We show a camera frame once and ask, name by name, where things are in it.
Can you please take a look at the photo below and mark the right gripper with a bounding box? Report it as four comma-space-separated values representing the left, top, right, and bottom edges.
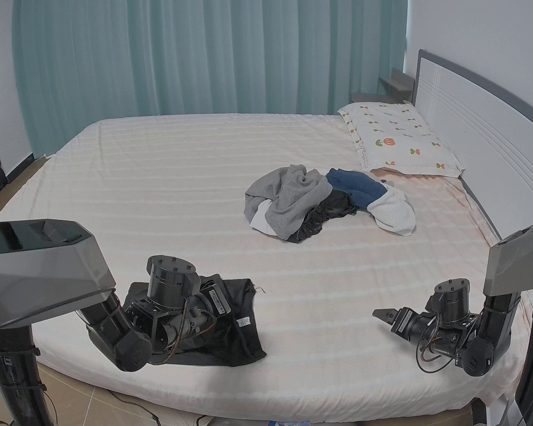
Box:
372, 306, 431, 341

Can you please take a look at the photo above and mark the bed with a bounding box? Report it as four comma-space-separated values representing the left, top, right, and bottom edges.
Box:
0, 49, 533, 420

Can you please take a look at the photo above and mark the black cable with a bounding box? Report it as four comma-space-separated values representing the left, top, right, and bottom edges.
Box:
107, 389, 161, 426
416, 327, 458, 374

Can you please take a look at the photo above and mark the grey bedside table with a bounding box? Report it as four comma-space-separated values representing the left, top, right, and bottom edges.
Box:
351, 68, 416, 104

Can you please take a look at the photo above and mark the white printed pillow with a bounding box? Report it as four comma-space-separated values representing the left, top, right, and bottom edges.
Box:
338, 101, 466, 178

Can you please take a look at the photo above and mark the pile of clothes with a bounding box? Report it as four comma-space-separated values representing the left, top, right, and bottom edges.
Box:
243, 164, 416, 244

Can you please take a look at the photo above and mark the black T-shirt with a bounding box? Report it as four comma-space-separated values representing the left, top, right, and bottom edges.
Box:
126, 274, 267, 367

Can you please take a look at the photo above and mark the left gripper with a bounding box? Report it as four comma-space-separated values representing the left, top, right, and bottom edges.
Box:
190, 282, 231, 329

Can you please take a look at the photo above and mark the blue-green curtain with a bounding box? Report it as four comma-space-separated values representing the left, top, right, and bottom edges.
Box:
12, 0, 409, 156

